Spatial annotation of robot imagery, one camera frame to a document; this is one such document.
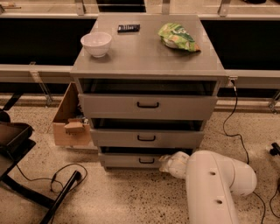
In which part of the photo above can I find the grey top drawer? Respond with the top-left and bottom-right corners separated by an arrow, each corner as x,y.
79,94 -> 217,121

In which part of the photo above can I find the grey drawer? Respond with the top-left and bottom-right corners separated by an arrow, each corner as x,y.
79,94 -> 217,121
98,146 -> 193,170
90,118 -> 204,149

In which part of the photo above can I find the white bowl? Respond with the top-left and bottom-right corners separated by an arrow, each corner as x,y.
80,32 -> 112,58

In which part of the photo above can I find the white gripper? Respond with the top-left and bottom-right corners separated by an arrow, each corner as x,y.
159,151 -> 190,179

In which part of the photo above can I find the green chip bag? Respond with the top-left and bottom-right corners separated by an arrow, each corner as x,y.
157,23 -> 200,53

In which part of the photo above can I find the grey middle drawer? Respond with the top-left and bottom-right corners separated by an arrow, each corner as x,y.
90,118 -> 204,149

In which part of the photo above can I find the black cart frame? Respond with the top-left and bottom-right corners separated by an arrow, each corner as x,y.
0,93 -> 81,224

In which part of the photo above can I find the grey drawer cabinet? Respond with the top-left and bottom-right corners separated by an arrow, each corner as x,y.
70,13 -> 228,170

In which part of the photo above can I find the grey bottom drawer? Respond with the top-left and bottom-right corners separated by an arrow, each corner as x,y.
98,146 -> 193,170

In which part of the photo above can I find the black candy bar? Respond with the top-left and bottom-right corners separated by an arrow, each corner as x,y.
117,24 -> 140,33

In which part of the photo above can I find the black cable on floor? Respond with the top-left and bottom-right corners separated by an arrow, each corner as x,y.
16,163 -> 88,195

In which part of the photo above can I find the black caster at right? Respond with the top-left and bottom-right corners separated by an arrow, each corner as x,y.
269,143 -> 280,156

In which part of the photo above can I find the cardboard box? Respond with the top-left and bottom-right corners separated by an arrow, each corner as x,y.
52,82 -> 91,146

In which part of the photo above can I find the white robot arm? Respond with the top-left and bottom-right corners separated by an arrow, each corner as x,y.
159,150 -> 257,224

